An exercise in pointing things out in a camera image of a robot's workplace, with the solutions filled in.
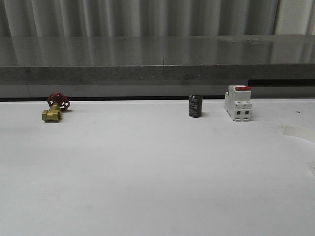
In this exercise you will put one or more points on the brass valve red handwheel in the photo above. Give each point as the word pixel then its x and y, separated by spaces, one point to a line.
pixel 57 103

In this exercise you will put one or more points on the white circuit breaker red switch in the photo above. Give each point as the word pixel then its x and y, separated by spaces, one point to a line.
pixel 237 102

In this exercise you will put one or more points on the white half pipe clamp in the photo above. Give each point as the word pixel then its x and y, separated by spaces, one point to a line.
pixel 298 131

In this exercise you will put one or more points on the grey stone counter ledge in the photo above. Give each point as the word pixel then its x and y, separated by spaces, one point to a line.
pixel 275 66

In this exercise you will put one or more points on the black cylindrical capacitor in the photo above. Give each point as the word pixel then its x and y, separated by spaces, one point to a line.
pixel 195 106

